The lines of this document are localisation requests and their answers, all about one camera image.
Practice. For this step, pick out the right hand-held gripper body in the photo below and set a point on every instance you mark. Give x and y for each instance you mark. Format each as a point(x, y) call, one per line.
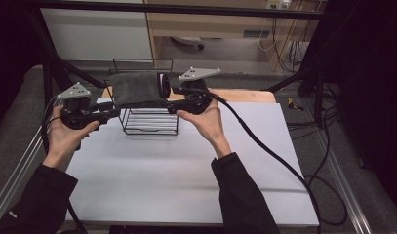
point(196, 96)

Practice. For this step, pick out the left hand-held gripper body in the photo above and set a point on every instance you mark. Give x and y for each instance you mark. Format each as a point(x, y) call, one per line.
point(76, 92)

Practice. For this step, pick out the dark grey fabric bag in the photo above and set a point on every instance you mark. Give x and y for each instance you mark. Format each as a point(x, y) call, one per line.
point(134, 87)

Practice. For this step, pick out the person's right hand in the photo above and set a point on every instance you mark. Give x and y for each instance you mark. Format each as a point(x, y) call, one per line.
point(209, 126)

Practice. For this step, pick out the person's left hand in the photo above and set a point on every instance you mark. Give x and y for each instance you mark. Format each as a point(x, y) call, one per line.
point(64, 139)

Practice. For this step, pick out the office chair base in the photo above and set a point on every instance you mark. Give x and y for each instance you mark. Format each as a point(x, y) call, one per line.
point(186, 40)

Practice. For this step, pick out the white cabinet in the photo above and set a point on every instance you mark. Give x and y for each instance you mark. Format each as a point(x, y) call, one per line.
point(95, 35)

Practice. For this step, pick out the light wooden desk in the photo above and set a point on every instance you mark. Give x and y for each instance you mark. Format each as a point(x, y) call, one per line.
point(202, 26)

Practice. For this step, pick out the black curtain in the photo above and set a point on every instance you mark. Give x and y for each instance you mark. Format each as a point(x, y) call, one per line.
point(10, 48)
point(371, 81)

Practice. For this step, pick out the yellow black tape strip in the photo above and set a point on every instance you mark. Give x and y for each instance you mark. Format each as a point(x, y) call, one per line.
point(294, 104)

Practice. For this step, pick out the white power strip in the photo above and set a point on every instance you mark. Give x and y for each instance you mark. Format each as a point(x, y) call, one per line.
point(277, 4)

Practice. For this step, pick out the black metal frame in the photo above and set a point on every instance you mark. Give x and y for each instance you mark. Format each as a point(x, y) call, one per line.
point(186, 10)

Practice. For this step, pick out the aluminium floor rail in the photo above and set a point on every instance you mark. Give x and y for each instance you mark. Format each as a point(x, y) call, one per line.
point(345, 182)
point(20, 162)

